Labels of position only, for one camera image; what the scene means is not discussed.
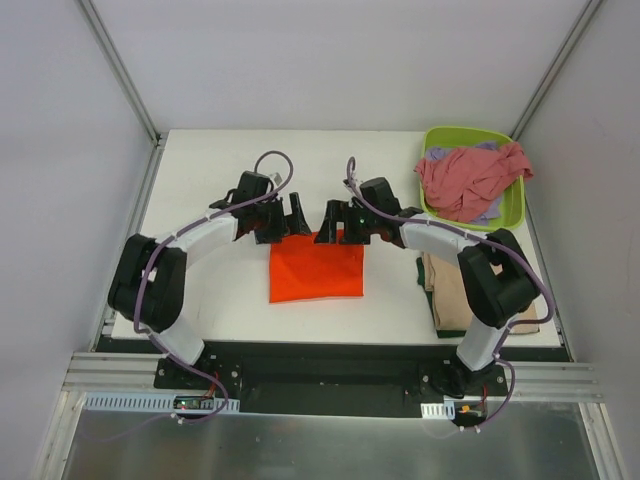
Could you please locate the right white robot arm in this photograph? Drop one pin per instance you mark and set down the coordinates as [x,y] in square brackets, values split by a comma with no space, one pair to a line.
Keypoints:
[498,281]

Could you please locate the lavender t shirt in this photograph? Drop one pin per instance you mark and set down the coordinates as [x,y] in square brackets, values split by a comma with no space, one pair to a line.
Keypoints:
[459,183]

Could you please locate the aluminium frame post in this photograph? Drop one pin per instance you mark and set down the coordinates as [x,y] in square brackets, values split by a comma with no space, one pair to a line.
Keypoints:
[578,29]
[106,44]

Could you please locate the right aluminium frame post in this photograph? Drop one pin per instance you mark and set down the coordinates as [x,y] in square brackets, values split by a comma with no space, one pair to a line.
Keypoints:
[578,29]

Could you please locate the folded beige t shirt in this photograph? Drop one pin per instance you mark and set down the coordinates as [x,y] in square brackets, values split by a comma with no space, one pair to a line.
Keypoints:
[445,280]

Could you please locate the left white cable duct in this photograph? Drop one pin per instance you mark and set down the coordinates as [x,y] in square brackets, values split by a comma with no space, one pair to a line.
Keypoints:
[159,403]

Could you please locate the left aluminium table rail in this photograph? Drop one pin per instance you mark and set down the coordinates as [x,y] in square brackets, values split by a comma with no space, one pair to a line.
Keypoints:
[134,222]

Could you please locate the folded dark green t shirt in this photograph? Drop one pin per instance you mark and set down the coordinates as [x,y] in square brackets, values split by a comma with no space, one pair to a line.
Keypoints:
[422,281]

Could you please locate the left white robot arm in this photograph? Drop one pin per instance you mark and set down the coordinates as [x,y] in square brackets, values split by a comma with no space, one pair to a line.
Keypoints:
[148,287]

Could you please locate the right white cable duct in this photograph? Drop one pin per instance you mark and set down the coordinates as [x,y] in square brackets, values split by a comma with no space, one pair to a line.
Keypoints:
[438,411]

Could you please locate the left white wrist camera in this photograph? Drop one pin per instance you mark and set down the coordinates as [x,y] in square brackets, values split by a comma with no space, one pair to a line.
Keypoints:
[276,178]

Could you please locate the left aluminium frame post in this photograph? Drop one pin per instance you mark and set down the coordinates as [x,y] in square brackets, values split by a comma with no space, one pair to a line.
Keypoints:
[106,44]

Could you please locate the orange t shirt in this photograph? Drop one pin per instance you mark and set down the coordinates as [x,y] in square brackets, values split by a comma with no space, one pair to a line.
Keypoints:
[300,269]

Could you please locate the pink t shirt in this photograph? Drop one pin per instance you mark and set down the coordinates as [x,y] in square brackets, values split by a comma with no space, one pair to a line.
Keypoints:
[511,164]

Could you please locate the green plastic basin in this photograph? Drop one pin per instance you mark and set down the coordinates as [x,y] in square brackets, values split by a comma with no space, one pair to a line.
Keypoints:
[512,205]

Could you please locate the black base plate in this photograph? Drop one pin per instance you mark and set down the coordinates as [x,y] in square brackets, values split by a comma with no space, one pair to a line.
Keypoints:
[390,381]

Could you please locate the white cable duct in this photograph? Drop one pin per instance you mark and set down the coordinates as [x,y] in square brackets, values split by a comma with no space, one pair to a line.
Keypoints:
[159,403]
[438,411]

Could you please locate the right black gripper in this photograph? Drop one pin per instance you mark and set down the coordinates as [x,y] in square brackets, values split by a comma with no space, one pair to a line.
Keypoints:
[347,223]

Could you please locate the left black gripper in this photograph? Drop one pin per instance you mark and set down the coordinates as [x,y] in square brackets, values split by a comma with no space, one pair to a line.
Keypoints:
[275,220]

